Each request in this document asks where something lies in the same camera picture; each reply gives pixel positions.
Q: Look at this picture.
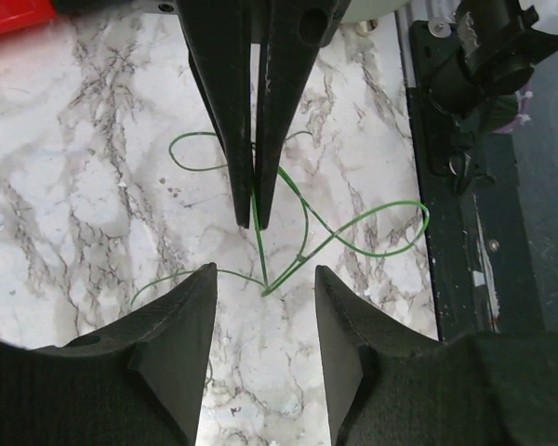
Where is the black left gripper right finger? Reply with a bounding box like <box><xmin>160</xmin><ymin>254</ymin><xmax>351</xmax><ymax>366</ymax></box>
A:
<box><xmin>314</xmin><ymin>266</ymin><xmax>558</xmax><ymax>445</ymax></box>

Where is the large white cylinder bucket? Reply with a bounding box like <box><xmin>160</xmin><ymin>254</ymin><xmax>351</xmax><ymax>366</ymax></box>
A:
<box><xmin>341</xmin><ymin>0</ymin><xmax>409</xmax><ymax>24</ymax></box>

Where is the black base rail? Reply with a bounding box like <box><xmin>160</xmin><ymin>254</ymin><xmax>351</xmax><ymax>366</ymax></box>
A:
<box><xmin>404</xmin><ymin>20</ymin><xmax>545</xmax><ymax>341</ymax></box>

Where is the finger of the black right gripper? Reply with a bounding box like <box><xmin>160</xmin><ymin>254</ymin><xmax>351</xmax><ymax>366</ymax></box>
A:
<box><xmin>254</xmin><ymin>0</ymin><xmax>350</xmax><ymax>230</ymax></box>
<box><xmin>176</xmin><ymin>0</ymin><xmax>252</xmax><ymax>228</ymax></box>

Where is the red plastic bin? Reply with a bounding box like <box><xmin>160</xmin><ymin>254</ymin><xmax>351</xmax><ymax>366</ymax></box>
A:
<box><xmin>0</xmin><ymin>0</ymin><xmax>58</xmax><ymax>35</ymax></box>

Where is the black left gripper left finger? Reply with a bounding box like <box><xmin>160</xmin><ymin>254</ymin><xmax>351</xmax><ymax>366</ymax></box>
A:
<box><xmin>0</xmin><ymin>263</ymin><xmax>218</xmax><ymax>445</ymax></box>

